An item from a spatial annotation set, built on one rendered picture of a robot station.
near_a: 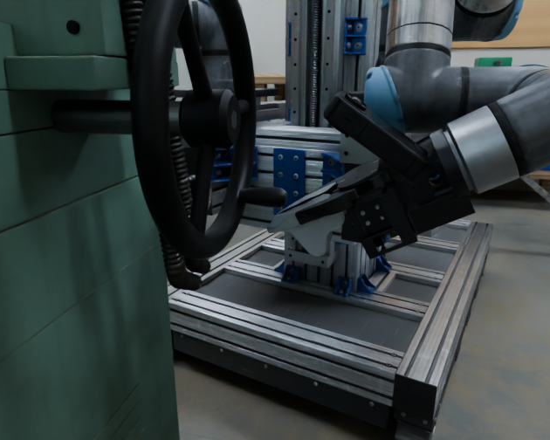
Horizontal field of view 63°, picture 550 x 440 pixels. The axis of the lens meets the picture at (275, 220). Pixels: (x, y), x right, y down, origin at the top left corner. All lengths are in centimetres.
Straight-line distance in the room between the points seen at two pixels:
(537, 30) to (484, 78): 334
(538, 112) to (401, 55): 17
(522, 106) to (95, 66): 38
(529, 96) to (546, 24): 344
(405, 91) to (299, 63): 73
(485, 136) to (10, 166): 44
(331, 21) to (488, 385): 109
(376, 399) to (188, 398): 53
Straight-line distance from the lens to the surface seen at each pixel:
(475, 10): 101
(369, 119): 45
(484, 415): 140
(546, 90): 46
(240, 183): 57
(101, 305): 65
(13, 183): 51
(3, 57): 51
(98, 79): 45
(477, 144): 44
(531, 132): 45
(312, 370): 118
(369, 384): 112
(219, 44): 125
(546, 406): 151
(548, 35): 390
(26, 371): 56
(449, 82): 54
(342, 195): 44
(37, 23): 51
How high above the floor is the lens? 85
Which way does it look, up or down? 18 degrees down
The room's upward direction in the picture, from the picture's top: straight up
